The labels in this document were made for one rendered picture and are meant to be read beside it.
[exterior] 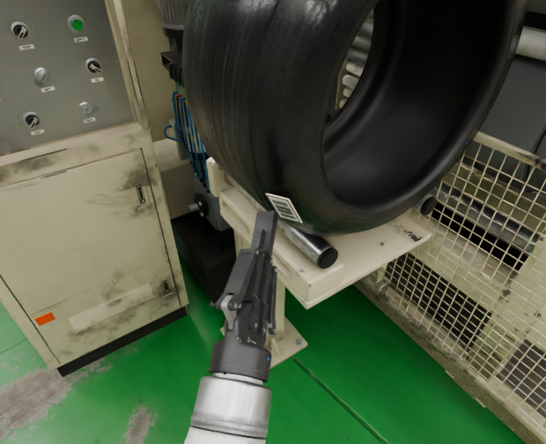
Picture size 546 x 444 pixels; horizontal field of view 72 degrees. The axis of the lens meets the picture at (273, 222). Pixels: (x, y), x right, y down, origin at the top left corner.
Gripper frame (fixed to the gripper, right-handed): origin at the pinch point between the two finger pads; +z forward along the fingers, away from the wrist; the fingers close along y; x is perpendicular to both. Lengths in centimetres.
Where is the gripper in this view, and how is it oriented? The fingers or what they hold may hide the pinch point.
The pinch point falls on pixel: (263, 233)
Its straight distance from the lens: 56.1
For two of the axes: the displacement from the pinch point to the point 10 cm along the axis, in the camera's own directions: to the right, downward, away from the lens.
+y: 4.2, 4.8, 7.7
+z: 1.5, -8.7, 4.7
